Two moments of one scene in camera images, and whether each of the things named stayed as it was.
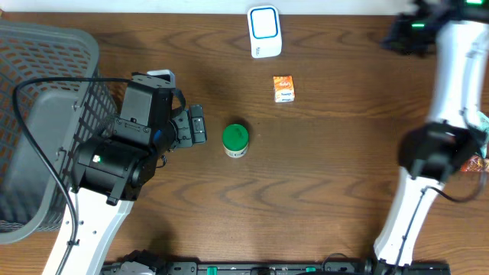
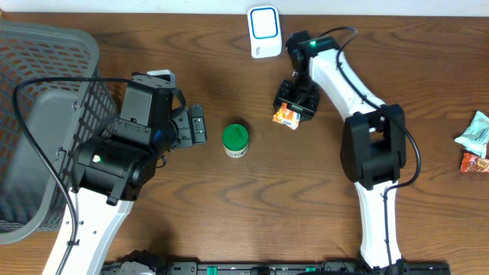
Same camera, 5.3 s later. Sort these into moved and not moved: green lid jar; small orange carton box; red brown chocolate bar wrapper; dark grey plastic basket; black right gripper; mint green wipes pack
Moved: small orange carton box; black right gripper
Not moved: green lid jar; dark grey plastic basket; red brown chocolate bar wrapper; mint green wipes pack
